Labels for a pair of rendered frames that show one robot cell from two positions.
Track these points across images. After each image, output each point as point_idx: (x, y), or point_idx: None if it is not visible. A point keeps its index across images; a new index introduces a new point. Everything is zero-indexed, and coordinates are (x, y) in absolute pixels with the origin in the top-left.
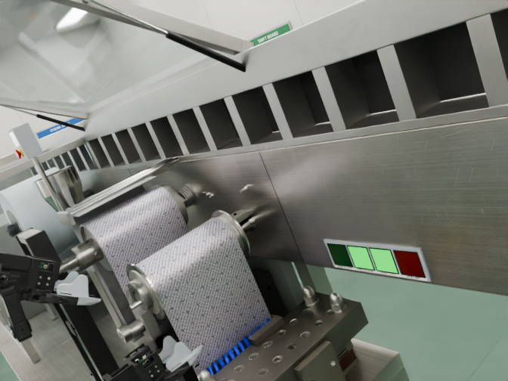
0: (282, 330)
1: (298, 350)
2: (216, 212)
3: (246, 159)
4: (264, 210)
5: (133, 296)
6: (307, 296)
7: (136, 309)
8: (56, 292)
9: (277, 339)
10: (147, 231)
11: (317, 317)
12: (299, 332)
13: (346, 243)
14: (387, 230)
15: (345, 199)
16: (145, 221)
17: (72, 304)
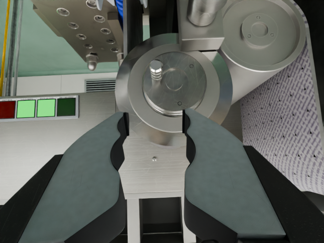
0: (108, 32)
1: (61, 25)
2: (174, 147)
3: (139, 186)
4: (141, 137)
5: (194, 77)
6: (119, 61)
7: (217, 42)
8: (192, 227)
9: (97, 25)
10: (266, 143)
11: (96, 48)
12: (89, 36)
13: (54, 118)
14: (16, 131)
15: (42, 152)
16: (267, 158)
17: (44, 168)
